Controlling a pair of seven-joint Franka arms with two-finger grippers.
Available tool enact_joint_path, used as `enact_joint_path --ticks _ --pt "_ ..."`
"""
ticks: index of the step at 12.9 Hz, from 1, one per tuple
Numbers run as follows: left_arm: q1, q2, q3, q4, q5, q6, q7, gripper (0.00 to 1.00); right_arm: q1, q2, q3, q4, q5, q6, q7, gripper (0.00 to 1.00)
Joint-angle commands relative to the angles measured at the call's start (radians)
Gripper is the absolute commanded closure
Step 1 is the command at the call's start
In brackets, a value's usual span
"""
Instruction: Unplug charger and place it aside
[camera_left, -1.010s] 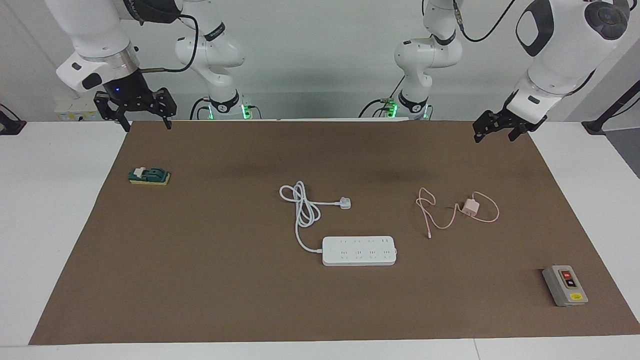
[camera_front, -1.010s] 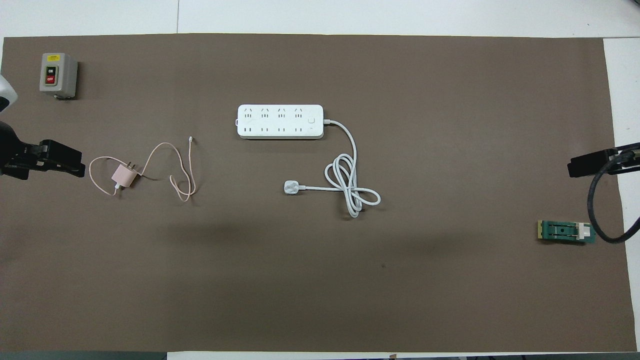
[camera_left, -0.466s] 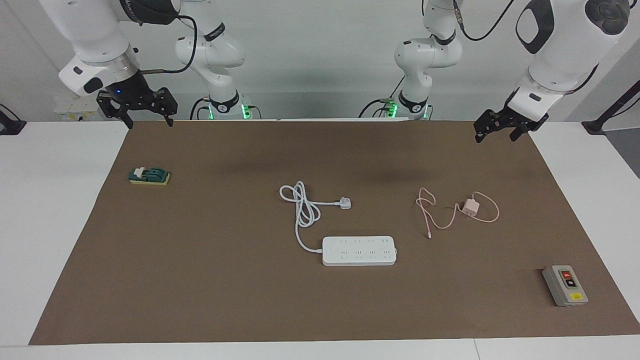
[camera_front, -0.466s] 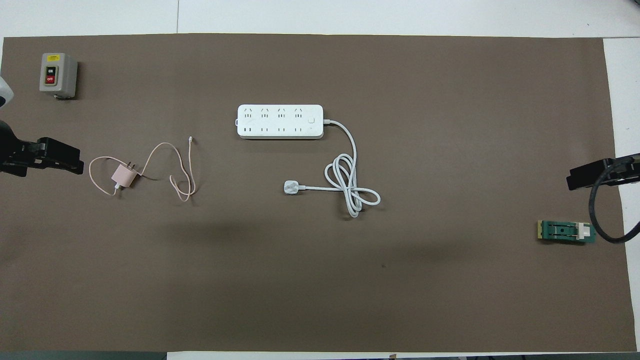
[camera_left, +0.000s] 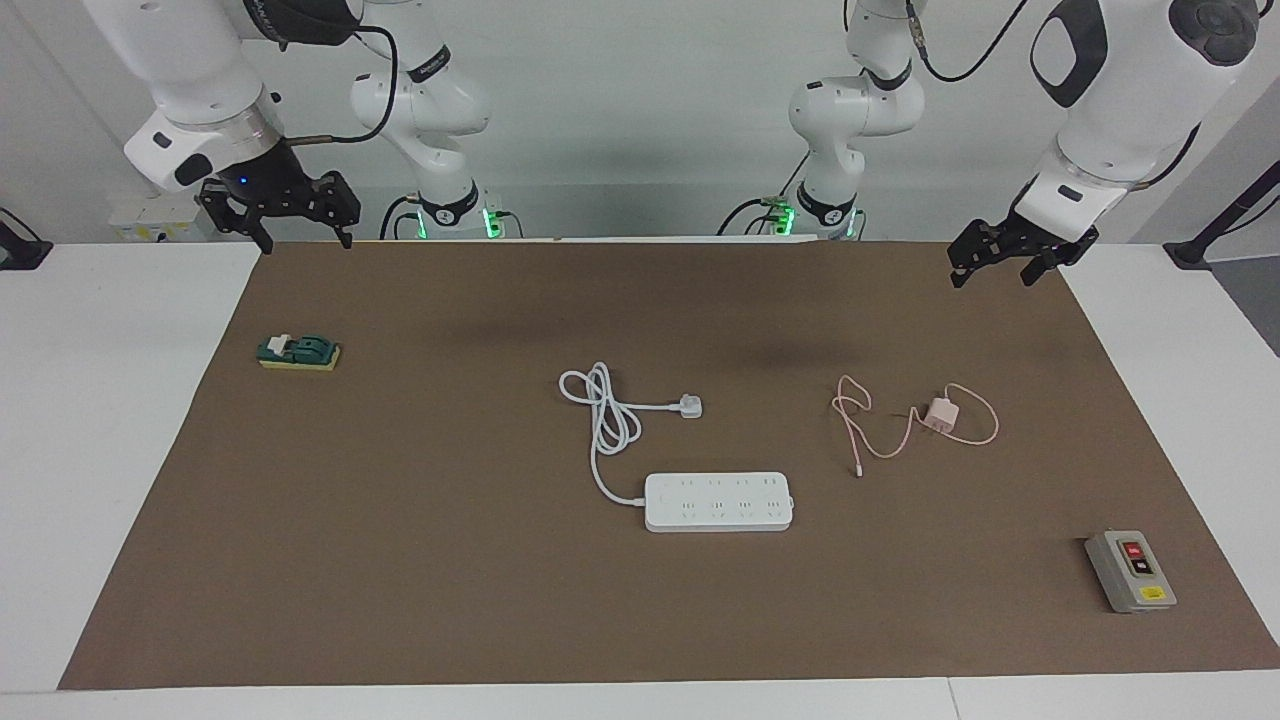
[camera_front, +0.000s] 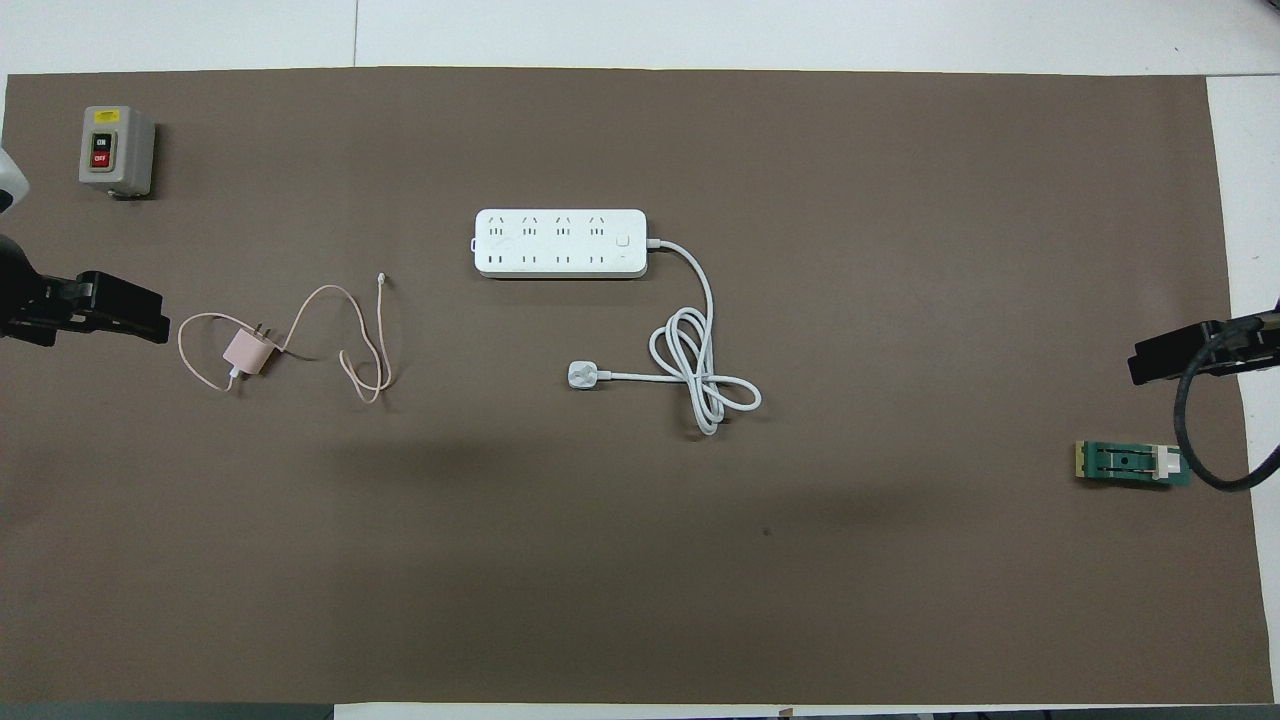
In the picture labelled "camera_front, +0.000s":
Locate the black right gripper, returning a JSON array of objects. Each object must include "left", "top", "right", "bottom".
[{"left": 1127, "top": 308, "right": 1280, "bottom": 387}]

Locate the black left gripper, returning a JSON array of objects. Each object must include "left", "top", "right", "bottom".
[{"left": 0, "top": 234, "right": 172, "bottom": 348}]

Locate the pink charger plug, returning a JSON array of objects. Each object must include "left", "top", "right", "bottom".
[{"left": 222, "top": 321, "right": 282, "bottom": 377}]

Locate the pink charging cable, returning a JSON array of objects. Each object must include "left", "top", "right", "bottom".
[{"left": 177, "top": 272, "right": 394, "bottom": 406}]

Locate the green circuit board module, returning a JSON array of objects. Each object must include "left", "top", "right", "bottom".
[{"left": 1074, "top": 440, "right": 1193, "bottom": 490}]

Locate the white power strip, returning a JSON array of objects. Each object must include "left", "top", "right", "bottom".
[{"left": 474, "top": 208, "right": 649, "bottom": 281}]

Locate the brown table mat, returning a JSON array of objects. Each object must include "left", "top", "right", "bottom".
[{"left": 0, "top": 67, "right": 1263, "bottom": 706}]

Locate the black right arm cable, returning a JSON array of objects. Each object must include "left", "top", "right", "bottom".
[{"left": 1174, "top": 318, "right": 1280, "bottom": 494}]

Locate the grey on-off switch box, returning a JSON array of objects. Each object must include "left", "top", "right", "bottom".
[{"left": 79, "top": 105, "right": 157, "bottom": 200}]

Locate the white power cord with plug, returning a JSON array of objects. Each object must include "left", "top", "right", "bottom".
[{"left": 566, "top": 238, "right": 763, "bottom": 438}]

